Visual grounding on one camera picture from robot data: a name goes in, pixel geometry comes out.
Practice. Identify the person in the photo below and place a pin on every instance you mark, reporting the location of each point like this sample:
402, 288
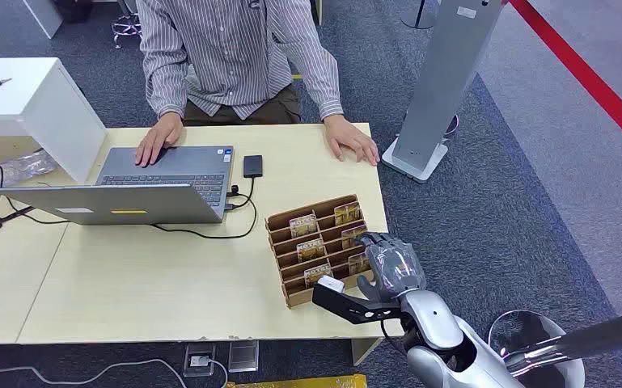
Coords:
225, 53

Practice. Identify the person's left hand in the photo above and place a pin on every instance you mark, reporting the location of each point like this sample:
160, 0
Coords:
349, 136

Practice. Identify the dark grey stanchion pole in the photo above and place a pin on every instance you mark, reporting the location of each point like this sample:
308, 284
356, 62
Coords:
600, 334

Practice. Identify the red barrier belt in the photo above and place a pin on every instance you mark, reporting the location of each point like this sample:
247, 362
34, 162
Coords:
584, 75

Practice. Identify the grey laptop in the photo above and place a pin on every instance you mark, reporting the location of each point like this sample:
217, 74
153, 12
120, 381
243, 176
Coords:
128, 203

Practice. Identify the black external drive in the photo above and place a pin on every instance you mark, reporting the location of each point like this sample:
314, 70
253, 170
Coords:
253, 166

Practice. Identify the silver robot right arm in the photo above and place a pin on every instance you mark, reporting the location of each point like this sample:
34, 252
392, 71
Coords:
434, 318

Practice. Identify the empty floor socket box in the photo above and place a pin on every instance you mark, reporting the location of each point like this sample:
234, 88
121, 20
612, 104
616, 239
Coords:
243, 356

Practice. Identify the pale table leg panel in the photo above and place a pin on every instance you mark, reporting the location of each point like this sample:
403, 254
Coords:
364, 351

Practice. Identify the white box cabinet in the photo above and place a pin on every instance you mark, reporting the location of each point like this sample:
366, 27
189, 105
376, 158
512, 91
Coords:
32, 107

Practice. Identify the black stanchion with round base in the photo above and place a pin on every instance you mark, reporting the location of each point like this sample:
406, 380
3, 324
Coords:
420, 20

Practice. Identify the grey pillar stand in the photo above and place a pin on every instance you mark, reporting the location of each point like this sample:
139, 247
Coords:
439, 80

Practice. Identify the chrome chair base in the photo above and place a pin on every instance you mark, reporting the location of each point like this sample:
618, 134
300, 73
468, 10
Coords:
126, 25

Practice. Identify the floor socket box with plug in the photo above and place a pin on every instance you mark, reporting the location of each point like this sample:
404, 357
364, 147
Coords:
199, 360

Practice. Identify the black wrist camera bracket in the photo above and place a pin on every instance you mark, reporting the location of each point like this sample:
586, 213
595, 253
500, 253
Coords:
343, 306

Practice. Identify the white furniture panel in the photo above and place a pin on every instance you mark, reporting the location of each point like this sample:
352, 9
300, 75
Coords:
45, 16

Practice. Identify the clear plastic bottle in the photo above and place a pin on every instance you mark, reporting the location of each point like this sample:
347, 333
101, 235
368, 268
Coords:
16, 169

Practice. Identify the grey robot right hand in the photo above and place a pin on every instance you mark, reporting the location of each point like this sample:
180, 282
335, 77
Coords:
396, 268

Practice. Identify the person's right hand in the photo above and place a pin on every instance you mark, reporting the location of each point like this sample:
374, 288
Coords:
155, 139

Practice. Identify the yellow flat object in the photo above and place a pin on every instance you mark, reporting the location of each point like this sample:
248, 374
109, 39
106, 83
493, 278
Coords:
300, 383

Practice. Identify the brown cardboard card holder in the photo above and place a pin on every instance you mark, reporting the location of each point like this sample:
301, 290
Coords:
297, 296

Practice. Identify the chrome round stanchion base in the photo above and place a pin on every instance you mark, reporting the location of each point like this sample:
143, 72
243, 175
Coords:
530, 332

